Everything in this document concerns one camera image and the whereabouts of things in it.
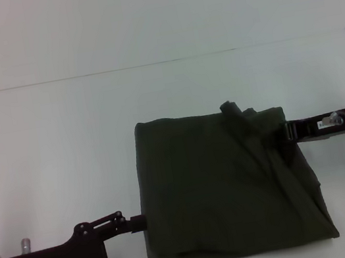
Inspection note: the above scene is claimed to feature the clear gripper cable plug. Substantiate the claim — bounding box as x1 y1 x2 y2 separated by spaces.
320 110 345 128

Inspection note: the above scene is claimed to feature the dark green t-shirt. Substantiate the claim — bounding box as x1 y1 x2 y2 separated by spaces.
122 85 342 258

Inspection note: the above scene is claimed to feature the silver cable connector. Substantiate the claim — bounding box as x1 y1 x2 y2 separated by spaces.
19 238 34 256

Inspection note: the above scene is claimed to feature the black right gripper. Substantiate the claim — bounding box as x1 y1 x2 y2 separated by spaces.
279 107 345 147

